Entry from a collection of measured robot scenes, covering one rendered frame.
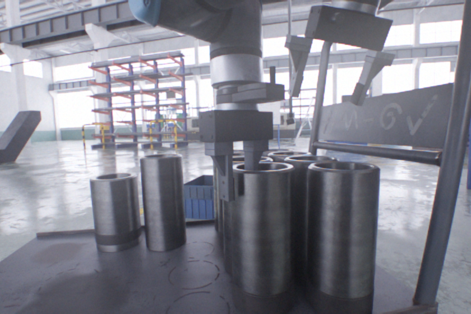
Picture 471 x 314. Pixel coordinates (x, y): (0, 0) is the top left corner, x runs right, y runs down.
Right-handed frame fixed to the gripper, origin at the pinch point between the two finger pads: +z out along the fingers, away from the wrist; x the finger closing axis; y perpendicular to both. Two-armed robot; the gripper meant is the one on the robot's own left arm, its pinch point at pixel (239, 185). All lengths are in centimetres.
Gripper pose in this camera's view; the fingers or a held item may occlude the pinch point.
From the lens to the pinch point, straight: 44.6
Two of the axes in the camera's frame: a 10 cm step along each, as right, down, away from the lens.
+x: -7.9, 0.9, -6.1
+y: -6.2, -0.7, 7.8
